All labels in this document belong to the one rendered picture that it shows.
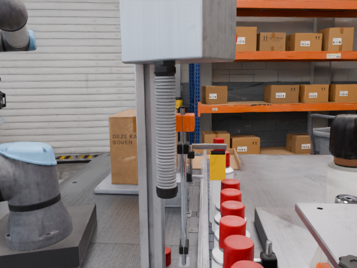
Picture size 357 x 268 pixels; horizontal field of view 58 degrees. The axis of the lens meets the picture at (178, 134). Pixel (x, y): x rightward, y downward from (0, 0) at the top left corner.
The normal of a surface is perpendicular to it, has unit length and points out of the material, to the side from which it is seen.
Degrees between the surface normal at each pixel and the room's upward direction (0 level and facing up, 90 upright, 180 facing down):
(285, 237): 0
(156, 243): 90
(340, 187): 91
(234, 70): 90
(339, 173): 93
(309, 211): 0
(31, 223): 71
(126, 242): 0
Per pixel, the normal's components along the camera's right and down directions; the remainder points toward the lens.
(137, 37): -0.64, 0.14
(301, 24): 0.11, 0.17
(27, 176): 0.38, 0.12
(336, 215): -0.01, -0.99
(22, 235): -0.08, -0.14
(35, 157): 0.65, 0.02
